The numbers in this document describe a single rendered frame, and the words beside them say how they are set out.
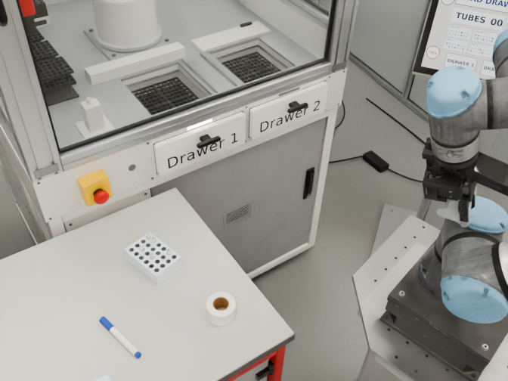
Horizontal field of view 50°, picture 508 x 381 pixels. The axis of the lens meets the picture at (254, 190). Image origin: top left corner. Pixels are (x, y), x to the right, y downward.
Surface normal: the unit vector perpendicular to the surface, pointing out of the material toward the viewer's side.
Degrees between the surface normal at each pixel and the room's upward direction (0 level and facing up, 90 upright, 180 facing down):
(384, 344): 0
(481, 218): 8
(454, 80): 22
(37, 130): 90
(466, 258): 39
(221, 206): 90
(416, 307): 0
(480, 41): 50
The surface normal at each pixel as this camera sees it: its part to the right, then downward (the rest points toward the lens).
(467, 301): -0.36, 0.69
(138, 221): 0.04, -0.72
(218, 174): 0.56, 0.59
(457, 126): -0.18, 0.82
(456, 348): -0.66, 0.51
